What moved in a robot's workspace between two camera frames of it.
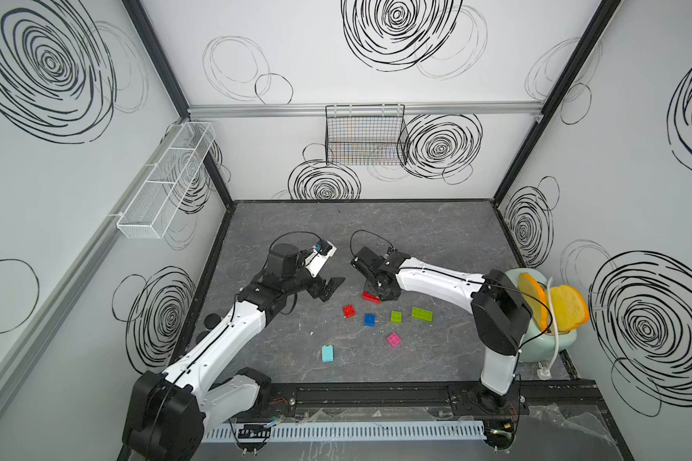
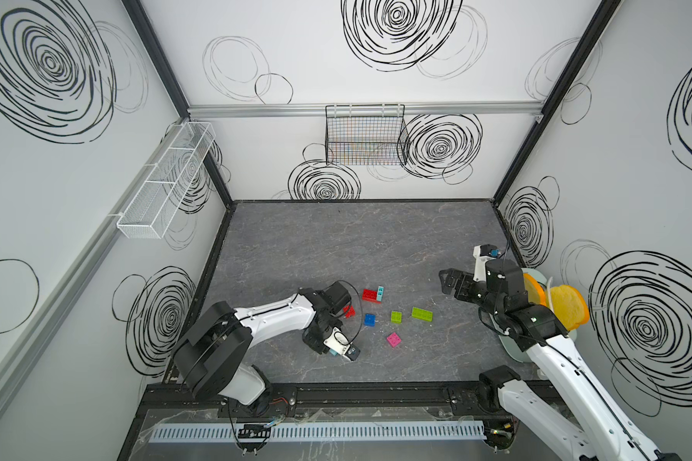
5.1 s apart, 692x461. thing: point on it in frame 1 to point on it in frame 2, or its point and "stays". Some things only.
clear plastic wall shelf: [151, 206] stays
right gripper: [388, 297] to [465, 278]
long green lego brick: [422, 314] stays
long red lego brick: [371, 298] stays
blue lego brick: [369, 320] stays
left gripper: [315, 290] to [317, 343]
